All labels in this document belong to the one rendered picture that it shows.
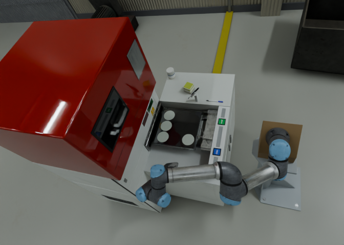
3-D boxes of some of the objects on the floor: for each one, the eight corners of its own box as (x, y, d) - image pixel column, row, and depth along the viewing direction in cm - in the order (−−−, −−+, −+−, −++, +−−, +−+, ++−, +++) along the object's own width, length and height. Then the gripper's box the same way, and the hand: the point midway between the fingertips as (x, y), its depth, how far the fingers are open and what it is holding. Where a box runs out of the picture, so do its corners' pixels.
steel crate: (363, 26, 320) (392, -28, 261) (367, 84, 273) (405, 34, 213) (294, 24, 352) (307, -24, 292) (287, 76, 304) (300, 30, 245)
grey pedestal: (300, 167, 239) (325, 130, 172) (300, 211, 218) (330, 187, 151) (249, 159, 256) (254, 122, 189) (245, 199, 235) (250, 174, 168)
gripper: (166, 188, 132) (187, 169, 146) (160, 175, 130) (183, 157, 145) (156, 187, 138) (177, 169, 152) (151, 174, 136) (173, 157, 151)
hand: (175, 164), depth 150 cm, fingers closed
